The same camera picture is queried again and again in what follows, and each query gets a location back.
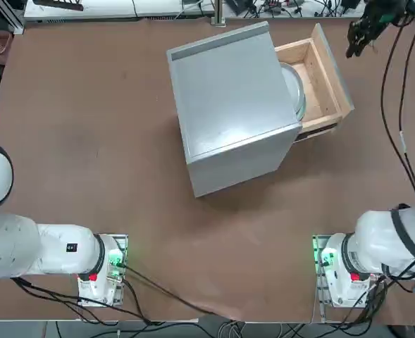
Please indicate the white shelf board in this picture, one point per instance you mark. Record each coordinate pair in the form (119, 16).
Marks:
(122, 7)

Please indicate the dark comb-shaped rack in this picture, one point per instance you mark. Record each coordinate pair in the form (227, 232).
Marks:
(62, 4)

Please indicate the gray cabinet box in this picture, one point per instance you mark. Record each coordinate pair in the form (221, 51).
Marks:
(228, 91)

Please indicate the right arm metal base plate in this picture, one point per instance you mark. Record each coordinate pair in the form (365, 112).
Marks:
(315, 292)

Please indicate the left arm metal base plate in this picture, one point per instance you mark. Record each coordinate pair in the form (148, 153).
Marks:
(122, 243)

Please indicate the black electronic device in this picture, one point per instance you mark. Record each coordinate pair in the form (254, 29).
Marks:
(240, 6)

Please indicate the aluminium frame rail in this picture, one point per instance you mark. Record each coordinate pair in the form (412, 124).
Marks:
(17, 21)

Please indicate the pale gray round plate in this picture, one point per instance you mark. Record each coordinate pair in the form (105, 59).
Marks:
(293, 84)

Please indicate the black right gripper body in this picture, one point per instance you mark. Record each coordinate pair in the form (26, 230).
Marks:
(374, 12)

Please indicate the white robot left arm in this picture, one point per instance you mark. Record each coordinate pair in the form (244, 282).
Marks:
(10, 246)

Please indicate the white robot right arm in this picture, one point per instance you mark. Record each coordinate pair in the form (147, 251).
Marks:
(379, 243)

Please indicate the upright camera mount post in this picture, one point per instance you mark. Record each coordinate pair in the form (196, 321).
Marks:
(218, 10)

